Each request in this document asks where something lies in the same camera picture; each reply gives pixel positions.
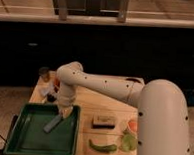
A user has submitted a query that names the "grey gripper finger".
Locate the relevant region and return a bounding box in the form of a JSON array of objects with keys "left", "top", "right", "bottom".
[{"left": 44, "top": 114, "right": 63, "bottom": 133}]

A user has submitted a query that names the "green plastic tray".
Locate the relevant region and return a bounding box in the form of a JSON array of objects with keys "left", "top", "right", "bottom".
[{"left": 4, "top": 103, "right": 80, "bottom": 155}]

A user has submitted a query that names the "green leafy vegetable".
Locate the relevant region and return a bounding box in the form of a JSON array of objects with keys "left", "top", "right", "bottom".
[{"left": 121, "top": 130, "right": 137, "bottom": 152}]

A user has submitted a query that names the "dark lidded jar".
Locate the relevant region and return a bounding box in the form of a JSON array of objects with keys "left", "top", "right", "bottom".
[{"left": 39, "top": 67, "right": 51, "bottom": 83}]

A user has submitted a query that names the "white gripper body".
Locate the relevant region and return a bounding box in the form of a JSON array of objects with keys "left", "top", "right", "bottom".
[{"left": 57, "top": 92, "right": 75, "bottom": 119}]

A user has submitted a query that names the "brown black sponge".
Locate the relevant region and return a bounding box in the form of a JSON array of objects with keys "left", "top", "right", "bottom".
[{"left": 92, "top": 115, "right": 116, "bottom": 129}]

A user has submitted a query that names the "wooden chair frame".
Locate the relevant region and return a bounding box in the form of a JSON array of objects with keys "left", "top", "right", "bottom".
[{"left": 52, "top": 0, "right": 129, "bottom": 23}]

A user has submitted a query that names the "green pepper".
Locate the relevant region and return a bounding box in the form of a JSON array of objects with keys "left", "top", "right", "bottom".
[{"left": 89, "top": 140, "right": 118, "bottom": 153}]

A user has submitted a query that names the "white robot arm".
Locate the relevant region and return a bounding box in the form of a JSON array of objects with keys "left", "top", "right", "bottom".
[{"left": 55, "top": 61, "right": 191, "bottom": 155}]

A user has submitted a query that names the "small white dark object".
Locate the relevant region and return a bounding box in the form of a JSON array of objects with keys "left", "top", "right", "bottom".
[{"left": 39, "top": 86, "right": 58, "bottom": 103}]

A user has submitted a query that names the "orange fruit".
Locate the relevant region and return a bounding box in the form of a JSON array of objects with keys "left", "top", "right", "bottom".
[{"left": 128, "top": 119, "right": 138, "bottom": 132}]

